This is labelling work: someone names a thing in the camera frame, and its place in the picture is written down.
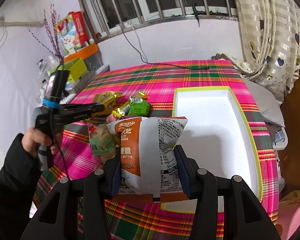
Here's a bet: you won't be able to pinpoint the yellow chip bag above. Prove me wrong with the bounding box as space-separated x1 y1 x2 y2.
93 91 122 109

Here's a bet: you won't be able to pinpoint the heart patterned curtain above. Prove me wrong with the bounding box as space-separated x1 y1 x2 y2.
213 0 300 103

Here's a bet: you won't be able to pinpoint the pink plaid tablecloth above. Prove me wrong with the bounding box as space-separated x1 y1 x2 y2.
33 60 279 239

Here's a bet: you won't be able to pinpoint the person's left hand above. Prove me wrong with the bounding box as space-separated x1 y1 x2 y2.
21 127 64 158

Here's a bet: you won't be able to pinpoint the white orange snack bag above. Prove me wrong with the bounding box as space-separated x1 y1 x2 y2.
107 116 187 203

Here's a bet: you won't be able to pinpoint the orange box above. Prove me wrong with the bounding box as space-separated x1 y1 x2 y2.
63 43 99 62

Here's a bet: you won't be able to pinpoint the black tracking camera module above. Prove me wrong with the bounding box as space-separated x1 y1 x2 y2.
44 70 70 103

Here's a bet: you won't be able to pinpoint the black hook on sill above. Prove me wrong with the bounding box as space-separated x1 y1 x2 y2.
192 2 206 27

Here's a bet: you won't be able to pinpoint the yellow-green shallow box tray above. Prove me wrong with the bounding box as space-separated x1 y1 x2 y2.
172 86 262 200

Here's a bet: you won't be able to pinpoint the colorful cartoon gift box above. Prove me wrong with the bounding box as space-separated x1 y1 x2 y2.
55 11 89 56

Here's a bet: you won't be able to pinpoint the wooden wardrobe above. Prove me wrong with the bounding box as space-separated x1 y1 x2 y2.
279 78 300 194

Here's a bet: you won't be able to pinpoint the pink jelly cup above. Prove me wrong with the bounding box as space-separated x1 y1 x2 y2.
106 113 117 124

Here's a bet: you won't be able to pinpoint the yellow-green storage box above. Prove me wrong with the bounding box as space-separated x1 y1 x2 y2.
47 58 88 83

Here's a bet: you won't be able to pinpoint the pink plastic stool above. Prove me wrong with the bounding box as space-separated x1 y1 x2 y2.
276 200 300 239

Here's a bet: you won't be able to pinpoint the window metal bars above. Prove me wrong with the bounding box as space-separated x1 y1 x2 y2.
78 0 238 41

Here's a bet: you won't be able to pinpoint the green snack pouch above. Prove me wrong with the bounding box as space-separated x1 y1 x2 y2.
128 96 150 116

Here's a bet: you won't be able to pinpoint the grey pillow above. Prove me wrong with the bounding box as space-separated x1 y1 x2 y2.
244 80 285 127

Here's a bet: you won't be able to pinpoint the purple dried flower branches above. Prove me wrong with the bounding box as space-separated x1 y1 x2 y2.
28 3 63 61

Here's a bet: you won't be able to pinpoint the clear peanut snack bag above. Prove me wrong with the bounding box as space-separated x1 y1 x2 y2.
88 124 120 163

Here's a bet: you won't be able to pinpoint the black jacket left sleeve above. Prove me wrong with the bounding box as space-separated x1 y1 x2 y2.
0 133 42 239

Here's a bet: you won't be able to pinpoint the black cable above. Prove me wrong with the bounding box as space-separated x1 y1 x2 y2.
120 26 211 71

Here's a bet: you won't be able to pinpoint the gold snack bar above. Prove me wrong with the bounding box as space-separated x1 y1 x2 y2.
112 91 148 119

